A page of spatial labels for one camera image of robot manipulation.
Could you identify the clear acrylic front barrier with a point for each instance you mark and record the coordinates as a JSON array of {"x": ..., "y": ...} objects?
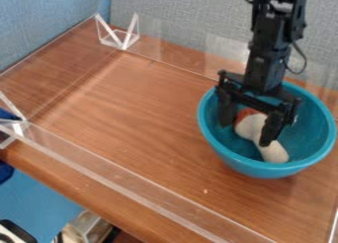
[{"x": 150, "y": 211}]

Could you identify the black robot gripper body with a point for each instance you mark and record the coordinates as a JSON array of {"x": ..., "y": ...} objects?
[{"x": 258, "y": 88}]

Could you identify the black white object bottom left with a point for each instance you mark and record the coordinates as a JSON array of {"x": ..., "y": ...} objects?
[{"x": 13, "y": 234}]

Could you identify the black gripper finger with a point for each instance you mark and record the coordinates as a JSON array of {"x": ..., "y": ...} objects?
[
  {"x": 274, "y": 124},
  {"x": 226, "y": 108}
]

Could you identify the clear acrylic barrier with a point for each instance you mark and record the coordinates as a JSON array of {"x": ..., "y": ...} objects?
[
  {"x": 150, "y": 211},
  {"x": 226, "y": 54}
]

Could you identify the clear acrylic corner bracket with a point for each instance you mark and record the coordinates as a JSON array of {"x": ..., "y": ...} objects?
[{"x": 114, "y": 37}]

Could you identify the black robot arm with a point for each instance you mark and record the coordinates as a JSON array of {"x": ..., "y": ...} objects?
[{"x": 277, "y": 25}]

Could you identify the clear acrylic back barrier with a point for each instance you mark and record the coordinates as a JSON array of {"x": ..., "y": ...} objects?
[{"x": 226, "y": 54}]

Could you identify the blue plastic bowl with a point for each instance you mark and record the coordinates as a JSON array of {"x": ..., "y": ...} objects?
[{"x": 307, "y": 140}]

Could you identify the metal table frame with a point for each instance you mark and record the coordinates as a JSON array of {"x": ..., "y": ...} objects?
[{"x": 88, "y": 228}]

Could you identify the white toy mushroom brown cap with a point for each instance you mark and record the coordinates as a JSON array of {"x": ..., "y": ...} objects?
[{"x": 249, "y": 125}]

